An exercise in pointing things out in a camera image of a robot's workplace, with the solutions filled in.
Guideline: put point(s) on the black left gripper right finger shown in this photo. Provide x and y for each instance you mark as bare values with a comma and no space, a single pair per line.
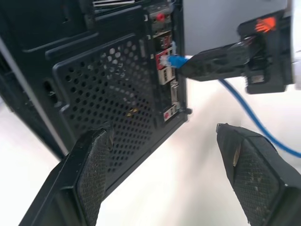
258,179

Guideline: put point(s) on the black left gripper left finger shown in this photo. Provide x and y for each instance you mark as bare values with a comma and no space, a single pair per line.
77,186

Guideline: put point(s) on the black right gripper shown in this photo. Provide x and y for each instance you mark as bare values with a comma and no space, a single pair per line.
275,47

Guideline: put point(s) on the black computer tower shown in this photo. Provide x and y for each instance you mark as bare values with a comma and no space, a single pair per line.
98,77

